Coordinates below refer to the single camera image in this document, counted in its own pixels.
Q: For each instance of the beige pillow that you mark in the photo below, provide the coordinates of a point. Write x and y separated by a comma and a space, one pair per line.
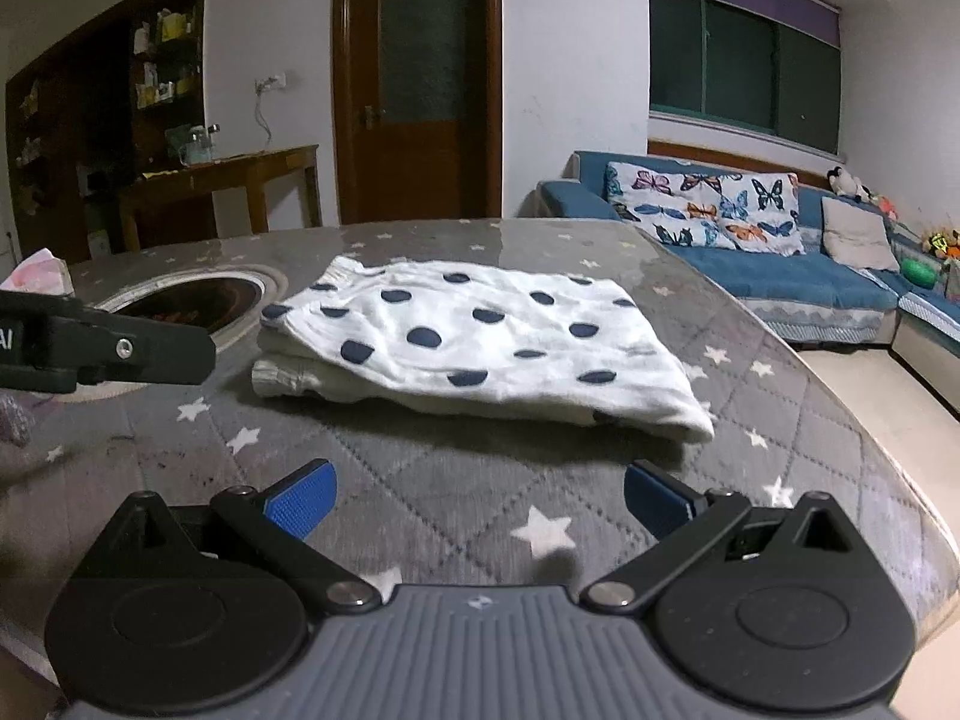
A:
859, 236

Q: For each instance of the orange plush toy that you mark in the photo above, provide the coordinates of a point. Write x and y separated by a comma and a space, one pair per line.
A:
886, 206

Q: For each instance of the blue sofa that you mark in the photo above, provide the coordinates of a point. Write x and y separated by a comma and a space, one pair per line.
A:
787, 277

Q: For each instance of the white wall socket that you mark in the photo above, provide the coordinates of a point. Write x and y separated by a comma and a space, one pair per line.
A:
270, 82

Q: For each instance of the pink tissue pack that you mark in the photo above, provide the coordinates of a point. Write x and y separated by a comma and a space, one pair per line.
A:
41, 274

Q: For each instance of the yellow green toy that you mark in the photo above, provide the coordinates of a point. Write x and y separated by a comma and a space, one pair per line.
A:
941, 244

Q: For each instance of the dark wooden shelf cabinet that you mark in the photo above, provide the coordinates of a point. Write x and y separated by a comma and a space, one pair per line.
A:
67, 127

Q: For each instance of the glass jar with lid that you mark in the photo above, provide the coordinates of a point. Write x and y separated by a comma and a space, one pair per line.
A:
214, 141

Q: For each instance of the green framed window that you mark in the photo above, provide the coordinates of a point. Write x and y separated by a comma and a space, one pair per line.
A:
712, 52

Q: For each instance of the round table burner recess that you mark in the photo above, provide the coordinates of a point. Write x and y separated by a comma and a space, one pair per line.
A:
225, 300

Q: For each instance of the group of yellow white boxes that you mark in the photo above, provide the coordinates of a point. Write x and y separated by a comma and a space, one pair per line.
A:
172, 26

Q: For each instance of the wooden side table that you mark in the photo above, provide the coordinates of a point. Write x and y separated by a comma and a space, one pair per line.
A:
240, 165

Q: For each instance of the clear plastic storage box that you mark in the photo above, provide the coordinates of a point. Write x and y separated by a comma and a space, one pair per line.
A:
952, 281

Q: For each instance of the grey star quilted table cover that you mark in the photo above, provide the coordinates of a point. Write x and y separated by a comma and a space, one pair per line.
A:
450, 480

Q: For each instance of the butterfly print pillow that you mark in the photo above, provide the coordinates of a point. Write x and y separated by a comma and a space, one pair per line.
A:
705, 202

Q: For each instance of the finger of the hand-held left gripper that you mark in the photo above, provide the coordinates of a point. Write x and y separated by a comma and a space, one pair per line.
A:
150, 356

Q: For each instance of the white polka dot pants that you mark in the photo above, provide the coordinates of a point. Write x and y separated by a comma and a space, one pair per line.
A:
487, 345

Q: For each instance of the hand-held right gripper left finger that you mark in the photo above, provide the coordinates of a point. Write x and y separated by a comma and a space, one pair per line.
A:
304, 499

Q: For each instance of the black white plush toy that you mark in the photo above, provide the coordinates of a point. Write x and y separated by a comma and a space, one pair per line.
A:
847, 181

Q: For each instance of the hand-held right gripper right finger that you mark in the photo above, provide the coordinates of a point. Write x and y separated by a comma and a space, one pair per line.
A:
660, 495

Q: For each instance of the glass pitcher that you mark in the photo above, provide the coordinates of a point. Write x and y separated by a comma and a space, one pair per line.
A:
191, 150

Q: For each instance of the green round toy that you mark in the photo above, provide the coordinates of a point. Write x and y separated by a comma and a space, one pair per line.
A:
919, 272

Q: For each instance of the brown wooden door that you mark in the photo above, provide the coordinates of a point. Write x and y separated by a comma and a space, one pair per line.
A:
412, 165

